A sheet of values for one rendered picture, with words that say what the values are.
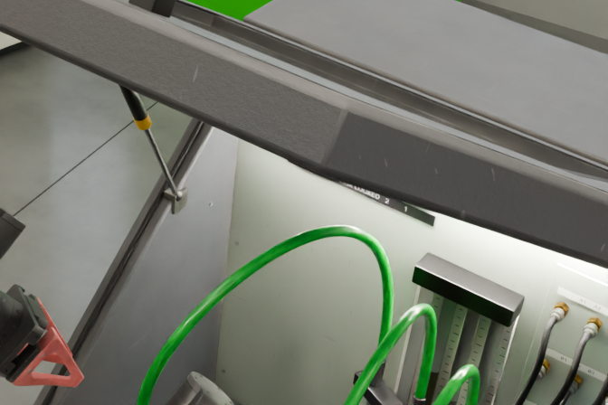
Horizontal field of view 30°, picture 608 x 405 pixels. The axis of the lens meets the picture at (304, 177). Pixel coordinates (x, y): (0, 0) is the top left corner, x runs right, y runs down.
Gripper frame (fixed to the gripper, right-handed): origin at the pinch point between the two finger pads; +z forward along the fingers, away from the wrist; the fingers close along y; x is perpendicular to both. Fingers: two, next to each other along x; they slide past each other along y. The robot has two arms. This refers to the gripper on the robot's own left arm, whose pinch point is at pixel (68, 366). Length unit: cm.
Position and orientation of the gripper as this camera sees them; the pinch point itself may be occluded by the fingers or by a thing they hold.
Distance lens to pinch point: 128.4
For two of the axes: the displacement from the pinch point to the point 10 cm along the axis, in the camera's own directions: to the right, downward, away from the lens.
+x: -6.7, 7.5, -0.1
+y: -4.1, -3.6, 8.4
